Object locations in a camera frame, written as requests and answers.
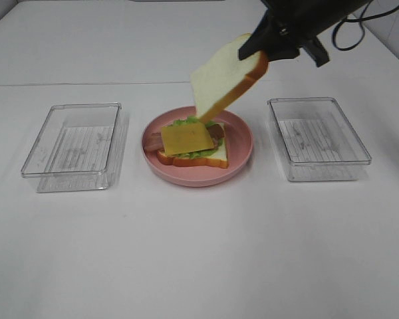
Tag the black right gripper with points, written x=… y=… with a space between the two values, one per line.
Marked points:
x=290 y=26

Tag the white bread slice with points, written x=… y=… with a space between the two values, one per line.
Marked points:
x=224 y=78
x=212 y=158

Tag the brown bacon strip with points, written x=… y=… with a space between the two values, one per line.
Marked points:
x=216 y=131

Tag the green lettuce leaf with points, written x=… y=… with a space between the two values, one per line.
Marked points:
x=190 y=138

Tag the yellow cheese slice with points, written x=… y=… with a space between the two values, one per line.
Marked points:
x=186 y=138

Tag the pink ham strip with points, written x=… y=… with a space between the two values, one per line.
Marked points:
x=154 y=142

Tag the clear plastic right tray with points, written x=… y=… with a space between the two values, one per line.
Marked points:
x=316 y=141

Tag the clear plastic tray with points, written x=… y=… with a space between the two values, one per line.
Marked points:
x=316 y=141
x=78 y=148

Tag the pink round plate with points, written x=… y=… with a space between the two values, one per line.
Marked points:
x=239 y=142

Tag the clear plastic left tray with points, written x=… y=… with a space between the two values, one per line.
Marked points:
x=78 y=148

